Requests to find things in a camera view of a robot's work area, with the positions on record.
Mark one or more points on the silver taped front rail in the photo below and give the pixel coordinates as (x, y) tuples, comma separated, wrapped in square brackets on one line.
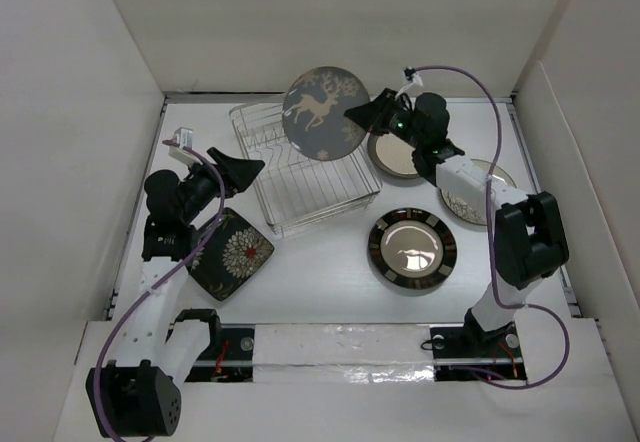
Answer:
[(355, 353)]

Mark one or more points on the dark patterned rim plate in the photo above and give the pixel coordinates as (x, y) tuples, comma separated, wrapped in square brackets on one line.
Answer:
[(412, 249)]

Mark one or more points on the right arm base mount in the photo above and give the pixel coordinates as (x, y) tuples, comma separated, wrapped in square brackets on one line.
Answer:
[(470, 347)]

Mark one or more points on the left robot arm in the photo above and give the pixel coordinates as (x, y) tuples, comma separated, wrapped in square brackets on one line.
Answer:
[(135, 386)]

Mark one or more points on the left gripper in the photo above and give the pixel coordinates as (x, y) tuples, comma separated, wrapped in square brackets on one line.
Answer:
[(237, 173)]

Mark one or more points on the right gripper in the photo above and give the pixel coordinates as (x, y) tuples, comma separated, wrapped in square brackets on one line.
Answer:
[(372, 114)]

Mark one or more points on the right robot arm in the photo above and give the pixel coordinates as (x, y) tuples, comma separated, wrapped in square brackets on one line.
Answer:
[(527, 240)]

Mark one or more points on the grey reindeer plate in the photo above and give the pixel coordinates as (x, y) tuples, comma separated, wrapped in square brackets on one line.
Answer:
[(313, 113)]

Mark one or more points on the black square floral plate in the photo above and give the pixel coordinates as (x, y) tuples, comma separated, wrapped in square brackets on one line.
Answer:
[(233, 254)]

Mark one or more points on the brown rimmed cream plate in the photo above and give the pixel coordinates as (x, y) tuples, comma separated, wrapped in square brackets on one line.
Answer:
[(392, 156)]

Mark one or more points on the wire dish rack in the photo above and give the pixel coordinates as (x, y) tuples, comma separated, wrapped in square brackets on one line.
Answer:
[(294, 191)]

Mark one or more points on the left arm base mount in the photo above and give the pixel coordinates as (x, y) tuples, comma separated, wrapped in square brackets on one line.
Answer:
[(229, 356)]

